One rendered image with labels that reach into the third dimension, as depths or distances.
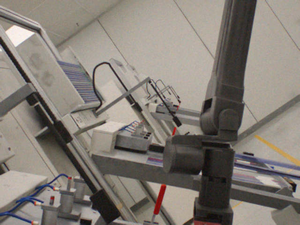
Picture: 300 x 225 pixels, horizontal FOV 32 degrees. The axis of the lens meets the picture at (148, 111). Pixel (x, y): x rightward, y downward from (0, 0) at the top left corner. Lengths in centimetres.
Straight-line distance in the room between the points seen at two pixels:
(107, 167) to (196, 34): 676
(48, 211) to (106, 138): 128
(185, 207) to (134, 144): 339
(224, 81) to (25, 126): 107
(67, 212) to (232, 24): 45
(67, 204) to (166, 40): 767
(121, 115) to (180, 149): 449
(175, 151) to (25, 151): 106
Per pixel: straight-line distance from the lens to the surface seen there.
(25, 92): 71
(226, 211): 93
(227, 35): 97
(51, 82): 196
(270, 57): 857
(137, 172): 182
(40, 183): 101
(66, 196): 86
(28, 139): 188
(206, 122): 95
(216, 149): 93
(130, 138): 213
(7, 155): 109
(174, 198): 546
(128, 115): 538
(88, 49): 860
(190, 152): 91
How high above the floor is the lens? 123
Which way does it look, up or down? level
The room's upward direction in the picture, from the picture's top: 34 degrees counter-clockwise
